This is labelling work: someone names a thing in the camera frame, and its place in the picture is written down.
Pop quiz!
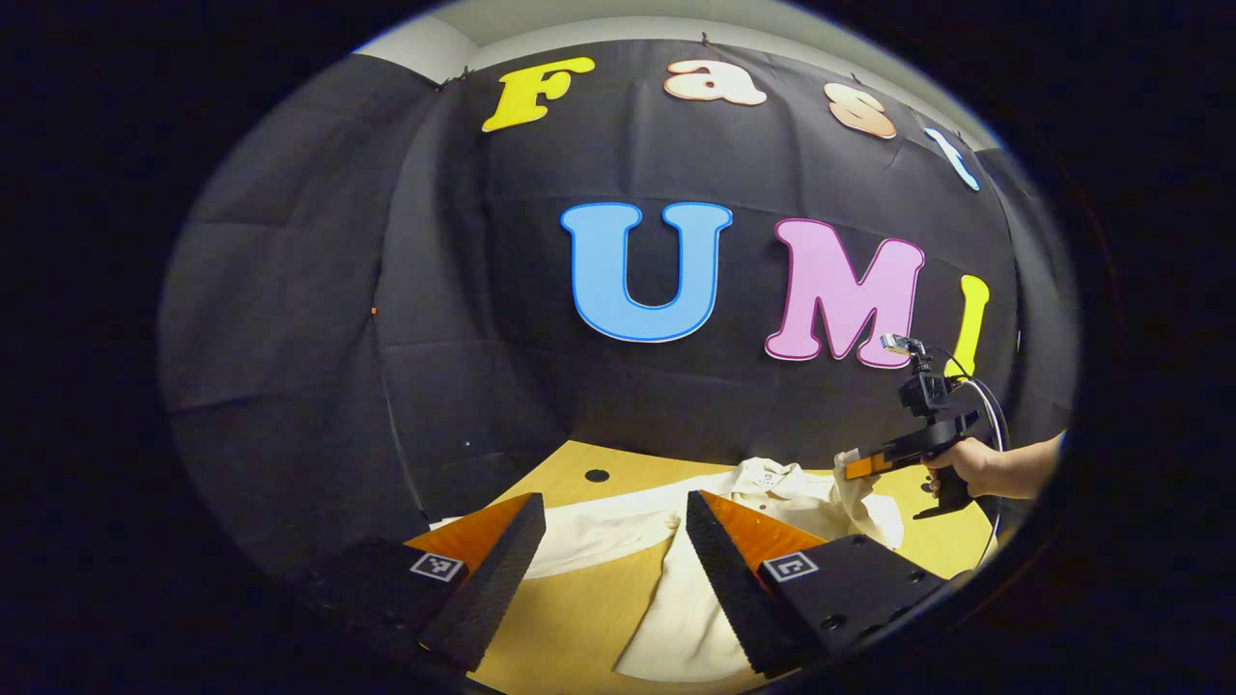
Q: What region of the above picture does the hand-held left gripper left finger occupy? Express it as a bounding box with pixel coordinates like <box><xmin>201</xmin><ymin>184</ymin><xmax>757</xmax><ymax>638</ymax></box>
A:
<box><xmin>309</xmin><ymin>492</ymin><xmax>548</xmax><ymax>674</ymax></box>

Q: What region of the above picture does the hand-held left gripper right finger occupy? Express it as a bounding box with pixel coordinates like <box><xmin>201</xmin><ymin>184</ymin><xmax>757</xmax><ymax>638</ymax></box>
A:
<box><xmin>686</xmin><ymin>489</ymin><xmax>952</xmax><ymax>679</ymax></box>

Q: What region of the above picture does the cream button shirt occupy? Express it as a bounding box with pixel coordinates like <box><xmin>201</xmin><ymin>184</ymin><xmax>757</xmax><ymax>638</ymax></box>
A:
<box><xmin>430</xmin><ymin>449</ymin><xmax>906</xmax><ymax>684</ymax></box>

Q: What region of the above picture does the black backdrop cloth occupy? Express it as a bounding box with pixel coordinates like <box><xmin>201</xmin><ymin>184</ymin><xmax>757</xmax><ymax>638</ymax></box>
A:
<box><xmin>159</xmin><ymin>39</ymin><xmax>1078</xmax><ymax>580</ymax></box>

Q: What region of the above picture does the black cable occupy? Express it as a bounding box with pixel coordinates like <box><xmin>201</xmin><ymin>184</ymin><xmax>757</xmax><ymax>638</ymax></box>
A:
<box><xmin>941</xmin><ymin>347</ymin><xmax>1011</xmax><ymax>566</ymax></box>

